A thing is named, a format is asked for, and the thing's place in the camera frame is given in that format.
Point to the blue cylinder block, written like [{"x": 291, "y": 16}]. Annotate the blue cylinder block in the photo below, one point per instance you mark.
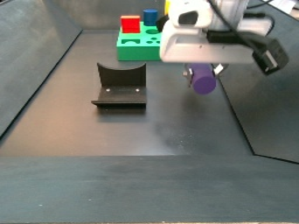
[{"x": 150, "y": 16}]

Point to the green shape sorter block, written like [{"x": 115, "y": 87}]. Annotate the green shape sorter block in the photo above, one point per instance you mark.
[{"x": 139, "y": 46}]

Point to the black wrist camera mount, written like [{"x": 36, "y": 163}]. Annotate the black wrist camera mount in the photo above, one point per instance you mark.
[{"x": 268, "y": 53}]

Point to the yellow star prism block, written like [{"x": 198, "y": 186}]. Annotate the yellow star prism block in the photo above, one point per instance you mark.
[{"x": 167, "y": 3}]

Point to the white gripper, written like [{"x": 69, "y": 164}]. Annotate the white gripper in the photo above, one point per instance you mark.
[{"x": 190, "y": 20}]

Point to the red cube block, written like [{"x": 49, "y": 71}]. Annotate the red cube block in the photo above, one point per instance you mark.
[{"x": 130, "y": 23}]

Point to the purple cylinder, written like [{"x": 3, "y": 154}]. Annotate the purple cylinder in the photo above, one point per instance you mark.
[{"x": 203, "y": 81}]

